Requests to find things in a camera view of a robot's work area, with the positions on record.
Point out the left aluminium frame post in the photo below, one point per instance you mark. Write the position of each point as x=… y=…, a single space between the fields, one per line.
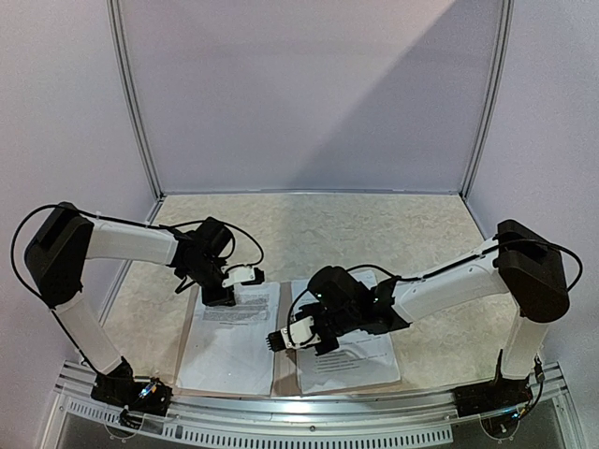
x=116 y=19

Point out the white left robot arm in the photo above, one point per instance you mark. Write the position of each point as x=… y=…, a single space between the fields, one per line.
x=67 y=244

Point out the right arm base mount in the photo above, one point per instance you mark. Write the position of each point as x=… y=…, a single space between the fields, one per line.
x=514 y=397

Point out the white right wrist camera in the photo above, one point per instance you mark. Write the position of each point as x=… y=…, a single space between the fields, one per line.
x=301 y=334

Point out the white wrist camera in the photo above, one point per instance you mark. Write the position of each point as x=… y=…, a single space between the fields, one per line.
x=244 y=275
x=301 y=334

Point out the brown plastic folder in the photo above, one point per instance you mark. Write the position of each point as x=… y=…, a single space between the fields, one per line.
x=285 y=377

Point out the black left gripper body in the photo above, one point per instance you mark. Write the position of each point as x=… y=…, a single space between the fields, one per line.
x=209 y=297

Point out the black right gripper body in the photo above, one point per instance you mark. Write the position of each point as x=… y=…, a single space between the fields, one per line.
x=325 y=338

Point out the white paper stack remainder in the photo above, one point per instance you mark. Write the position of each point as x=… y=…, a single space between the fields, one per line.
x=365 y=357

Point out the aluminium frame post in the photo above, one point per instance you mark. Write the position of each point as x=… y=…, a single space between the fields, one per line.
x=490 y=98
x=116 y=19

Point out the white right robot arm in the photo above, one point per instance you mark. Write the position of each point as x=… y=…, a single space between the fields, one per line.
x=514 y=262

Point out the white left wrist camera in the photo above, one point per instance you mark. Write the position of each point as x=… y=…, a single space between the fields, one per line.
x=244 y=275

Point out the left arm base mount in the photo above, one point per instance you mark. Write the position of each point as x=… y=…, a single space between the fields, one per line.
x=135 y=398

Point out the right aluminium frame post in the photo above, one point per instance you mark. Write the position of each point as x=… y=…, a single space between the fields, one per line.
x=490 y=98

